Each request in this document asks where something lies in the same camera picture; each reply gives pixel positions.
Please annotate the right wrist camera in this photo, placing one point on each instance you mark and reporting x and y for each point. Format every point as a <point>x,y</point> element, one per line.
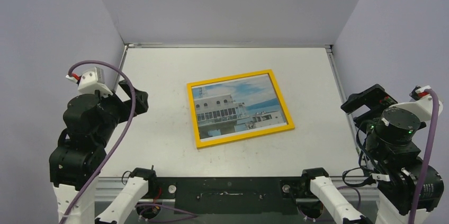
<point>421,104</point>

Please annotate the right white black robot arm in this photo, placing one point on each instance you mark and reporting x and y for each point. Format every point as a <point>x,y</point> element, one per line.
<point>396,151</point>

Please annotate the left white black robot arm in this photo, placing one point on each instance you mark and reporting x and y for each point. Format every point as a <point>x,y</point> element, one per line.
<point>90,120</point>

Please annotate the yellow wooden picture frame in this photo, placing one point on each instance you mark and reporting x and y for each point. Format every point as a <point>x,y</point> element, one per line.
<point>238,138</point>

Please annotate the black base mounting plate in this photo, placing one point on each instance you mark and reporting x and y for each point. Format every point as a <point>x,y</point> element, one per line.
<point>235,195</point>

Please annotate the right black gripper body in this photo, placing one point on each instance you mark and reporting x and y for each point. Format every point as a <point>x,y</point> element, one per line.
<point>367,100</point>

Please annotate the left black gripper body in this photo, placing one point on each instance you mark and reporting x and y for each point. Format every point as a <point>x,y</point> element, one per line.
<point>117,109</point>

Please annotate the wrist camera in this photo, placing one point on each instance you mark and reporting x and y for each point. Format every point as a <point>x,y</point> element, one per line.
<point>421,104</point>
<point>90,81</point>

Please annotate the blue building photo print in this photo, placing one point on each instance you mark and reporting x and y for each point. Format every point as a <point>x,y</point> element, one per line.
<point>238,106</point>

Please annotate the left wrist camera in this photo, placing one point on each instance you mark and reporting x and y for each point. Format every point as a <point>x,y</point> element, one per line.
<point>90,81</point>

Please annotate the aluminium front rail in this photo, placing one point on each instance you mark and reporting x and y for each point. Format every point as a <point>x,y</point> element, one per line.
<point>108,188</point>

